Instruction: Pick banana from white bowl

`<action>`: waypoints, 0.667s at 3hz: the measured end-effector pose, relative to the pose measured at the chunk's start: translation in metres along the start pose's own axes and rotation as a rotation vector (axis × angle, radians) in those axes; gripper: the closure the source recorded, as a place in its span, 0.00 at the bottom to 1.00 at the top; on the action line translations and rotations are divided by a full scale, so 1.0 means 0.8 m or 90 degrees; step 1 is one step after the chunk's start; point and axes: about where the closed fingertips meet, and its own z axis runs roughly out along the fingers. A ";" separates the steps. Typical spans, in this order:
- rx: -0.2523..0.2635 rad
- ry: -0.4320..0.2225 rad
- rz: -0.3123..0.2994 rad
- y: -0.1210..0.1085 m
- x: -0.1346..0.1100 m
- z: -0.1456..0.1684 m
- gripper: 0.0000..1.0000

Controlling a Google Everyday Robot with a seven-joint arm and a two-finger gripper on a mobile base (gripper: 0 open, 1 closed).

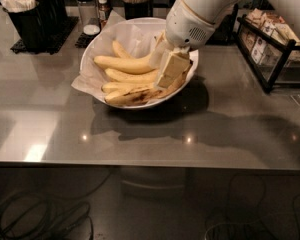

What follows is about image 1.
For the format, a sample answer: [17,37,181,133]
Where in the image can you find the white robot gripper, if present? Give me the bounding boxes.
[148,0,215,88]

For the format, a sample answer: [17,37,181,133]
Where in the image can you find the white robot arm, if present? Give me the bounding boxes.
[149,0,300,89]

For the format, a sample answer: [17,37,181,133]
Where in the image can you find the top curved yellow banana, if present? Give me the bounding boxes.
[94,55,153,74]

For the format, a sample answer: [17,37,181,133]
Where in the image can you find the small back yellow banana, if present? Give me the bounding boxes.
[112,40,132,58]

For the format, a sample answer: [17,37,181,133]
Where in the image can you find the white bowl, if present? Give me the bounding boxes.
[72,17,199,110]

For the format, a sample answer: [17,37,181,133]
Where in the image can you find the white paper liner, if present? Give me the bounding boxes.
[72,16,165,100]

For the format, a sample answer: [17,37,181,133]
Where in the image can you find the black napkin dispenser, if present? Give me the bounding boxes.
[207,4,238,45]

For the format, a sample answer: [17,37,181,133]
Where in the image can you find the black stir stick cup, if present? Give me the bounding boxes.
[124,0,153,20]

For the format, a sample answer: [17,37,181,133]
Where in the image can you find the small sauce bottle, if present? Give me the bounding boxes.
[98,0,111,28]

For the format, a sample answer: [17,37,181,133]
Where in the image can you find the sugar packets in rack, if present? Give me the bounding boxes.
[240,9,300,66]

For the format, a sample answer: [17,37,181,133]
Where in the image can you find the clear glass shaker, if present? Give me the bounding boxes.
[76,0,100,36]

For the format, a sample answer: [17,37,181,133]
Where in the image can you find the black rubber mat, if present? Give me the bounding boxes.
[11,16,79,54]

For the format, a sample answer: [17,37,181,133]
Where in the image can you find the black cutlery holder front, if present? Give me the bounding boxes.
[8,0,57,52]

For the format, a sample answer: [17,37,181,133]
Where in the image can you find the black wire condiment rack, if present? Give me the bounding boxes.
[233,15,300,93]

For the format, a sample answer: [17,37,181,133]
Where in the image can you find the black cables on floor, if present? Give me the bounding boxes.
[0,190,95,240]

